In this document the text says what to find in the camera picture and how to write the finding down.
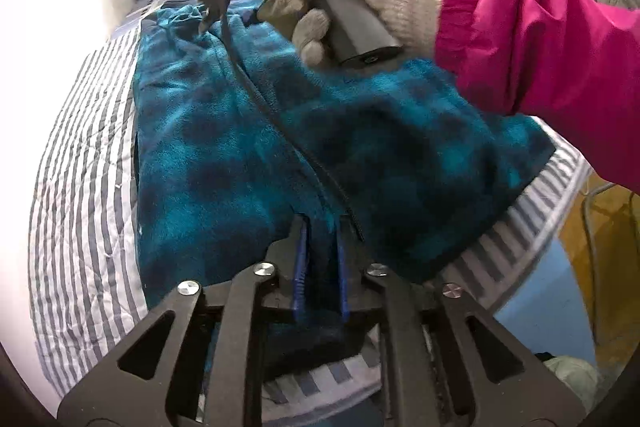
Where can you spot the pale green cloth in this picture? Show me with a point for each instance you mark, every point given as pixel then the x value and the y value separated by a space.
pixel 575 377

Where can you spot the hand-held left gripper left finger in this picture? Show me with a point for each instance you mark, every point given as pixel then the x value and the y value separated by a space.
pixel 300 267

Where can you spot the teal plaid fleece garment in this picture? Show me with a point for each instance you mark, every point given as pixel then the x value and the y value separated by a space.
pixel 225 147

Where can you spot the striped blanket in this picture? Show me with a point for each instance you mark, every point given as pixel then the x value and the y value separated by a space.
pixel 85 167

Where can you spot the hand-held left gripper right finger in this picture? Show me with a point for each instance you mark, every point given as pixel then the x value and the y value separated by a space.
pixel 343 272

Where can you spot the blue checked bed sheet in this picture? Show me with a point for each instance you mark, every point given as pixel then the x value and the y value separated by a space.
pixel 150 4

